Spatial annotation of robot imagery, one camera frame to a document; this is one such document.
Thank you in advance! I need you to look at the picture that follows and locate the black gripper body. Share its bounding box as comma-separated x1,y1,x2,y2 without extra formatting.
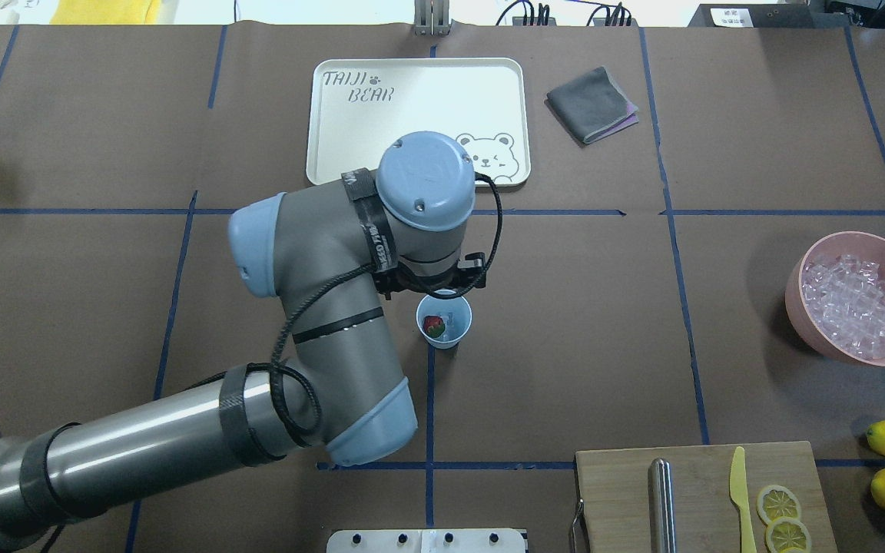
378,252,488,299

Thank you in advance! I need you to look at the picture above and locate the red strawberry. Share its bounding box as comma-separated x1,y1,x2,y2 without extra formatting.
422,315,447,340

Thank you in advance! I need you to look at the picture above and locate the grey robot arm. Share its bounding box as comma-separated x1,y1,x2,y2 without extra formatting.
0,131,494,552

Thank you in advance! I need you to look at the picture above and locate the light blue plastic cup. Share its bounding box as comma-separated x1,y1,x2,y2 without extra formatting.
415,290,473,349

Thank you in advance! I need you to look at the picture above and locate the clear ice cubes pile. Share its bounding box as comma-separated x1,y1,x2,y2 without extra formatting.
800,254,885,360

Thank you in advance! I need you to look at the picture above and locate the cream bear serving tray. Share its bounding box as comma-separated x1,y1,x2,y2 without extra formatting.
305,58,532,187

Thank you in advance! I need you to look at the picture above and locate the grey folded cloth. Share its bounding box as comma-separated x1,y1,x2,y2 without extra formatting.
545,66,640,146

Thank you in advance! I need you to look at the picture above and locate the wooden cutting board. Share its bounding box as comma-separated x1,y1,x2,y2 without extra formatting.
575,441,838,552

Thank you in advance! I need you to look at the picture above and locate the steel black muddler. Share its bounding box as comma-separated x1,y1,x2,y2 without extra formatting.
648,458,678,552

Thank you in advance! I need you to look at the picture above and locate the yellow plastic knife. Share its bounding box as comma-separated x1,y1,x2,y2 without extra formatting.
728,445,757,552

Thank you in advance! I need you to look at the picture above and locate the lemon slice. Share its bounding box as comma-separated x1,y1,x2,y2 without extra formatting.
764,517,814,552
755,484,802,526

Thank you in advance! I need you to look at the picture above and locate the pink ribbed bowl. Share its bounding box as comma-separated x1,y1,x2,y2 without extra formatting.
784,231,885,368

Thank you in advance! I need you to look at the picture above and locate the yellow cloth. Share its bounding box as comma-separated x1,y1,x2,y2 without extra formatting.
50,1,163,25

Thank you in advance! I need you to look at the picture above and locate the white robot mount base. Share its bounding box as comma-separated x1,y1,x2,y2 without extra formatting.
326,528,529,552

